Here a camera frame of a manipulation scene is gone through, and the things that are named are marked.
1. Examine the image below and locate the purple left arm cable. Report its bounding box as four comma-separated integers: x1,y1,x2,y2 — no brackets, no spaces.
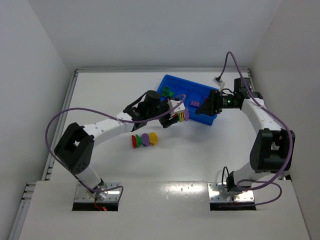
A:
45,93,187,201

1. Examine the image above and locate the red half-round brick left cluster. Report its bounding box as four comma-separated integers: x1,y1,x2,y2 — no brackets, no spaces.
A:
131,135,137,149

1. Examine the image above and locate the yellow rounded duplo brick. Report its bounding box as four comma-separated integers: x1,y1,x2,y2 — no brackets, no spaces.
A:
149,132,158,146

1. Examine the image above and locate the purple rounded duplo brick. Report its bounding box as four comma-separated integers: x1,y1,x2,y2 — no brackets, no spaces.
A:
184,107,189,121

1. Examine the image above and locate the blue plastic divided bin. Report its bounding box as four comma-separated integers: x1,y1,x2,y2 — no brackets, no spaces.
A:
157,74,217,126

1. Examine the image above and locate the green brick left cluster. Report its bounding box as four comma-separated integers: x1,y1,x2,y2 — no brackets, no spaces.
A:
135,134,143,148

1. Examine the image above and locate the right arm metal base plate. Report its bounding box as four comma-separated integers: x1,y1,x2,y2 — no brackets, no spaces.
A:
207,182,255,204

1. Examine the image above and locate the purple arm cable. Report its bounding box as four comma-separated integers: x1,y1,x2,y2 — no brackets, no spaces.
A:
217,51,294,205
45,93,187,201

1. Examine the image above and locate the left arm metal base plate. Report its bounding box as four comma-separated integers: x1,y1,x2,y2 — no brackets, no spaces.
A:
74,182,123,204

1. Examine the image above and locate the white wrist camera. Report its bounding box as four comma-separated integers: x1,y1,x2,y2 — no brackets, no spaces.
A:
167,99,186,117
212,76,225,91

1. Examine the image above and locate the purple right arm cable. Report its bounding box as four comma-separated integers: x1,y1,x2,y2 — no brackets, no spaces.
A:
217,51,294,205

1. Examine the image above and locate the green sloped duplo brick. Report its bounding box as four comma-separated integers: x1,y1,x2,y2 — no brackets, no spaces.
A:
161,86,170,97

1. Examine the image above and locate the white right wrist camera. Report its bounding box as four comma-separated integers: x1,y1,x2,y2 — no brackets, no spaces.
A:
212,76,225,91

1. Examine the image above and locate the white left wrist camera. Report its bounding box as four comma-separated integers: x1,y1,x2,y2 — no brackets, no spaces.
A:
167,99,186,117

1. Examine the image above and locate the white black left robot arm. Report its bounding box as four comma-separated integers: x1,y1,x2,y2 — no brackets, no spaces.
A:
53,90,190,194

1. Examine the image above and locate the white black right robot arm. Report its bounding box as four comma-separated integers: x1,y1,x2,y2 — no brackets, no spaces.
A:
206,78,295,192

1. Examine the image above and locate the purple rounded brick left cluster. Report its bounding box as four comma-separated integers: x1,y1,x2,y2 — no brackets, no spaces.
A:
141,133,150,147

